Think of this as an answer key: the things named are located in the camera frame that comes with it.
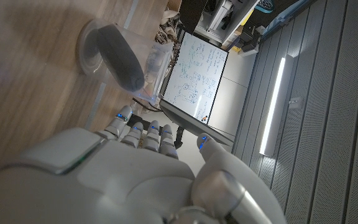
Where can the dark oval object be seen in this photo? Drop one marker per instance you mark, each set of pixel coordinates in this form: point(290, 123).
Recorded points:
point(120, 56)

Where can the white shelf unit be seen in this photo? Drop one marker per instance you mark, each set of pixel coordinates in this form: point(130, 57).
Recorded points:
point(219, 15)

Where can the clear plastic cup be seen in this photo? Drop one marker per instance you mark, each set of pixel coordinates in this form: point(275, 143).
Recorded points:
point(87, 49)

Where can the whiteboard with black frame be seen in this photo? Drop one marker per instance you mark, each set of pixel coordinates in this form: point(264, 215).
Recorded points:
point(197, 77)

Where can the long ceiling light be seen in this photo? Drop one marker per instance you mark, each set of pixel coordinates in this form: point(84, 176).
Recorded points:
point(272, 105)

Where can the beige black patterned cloth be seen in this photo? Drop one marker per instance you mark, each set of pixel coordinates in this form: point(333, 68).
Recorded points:
point(166, 28)

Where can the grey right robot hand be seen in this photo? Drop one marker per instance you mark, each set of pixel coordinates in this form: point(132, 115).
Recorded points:
point(104, 186)

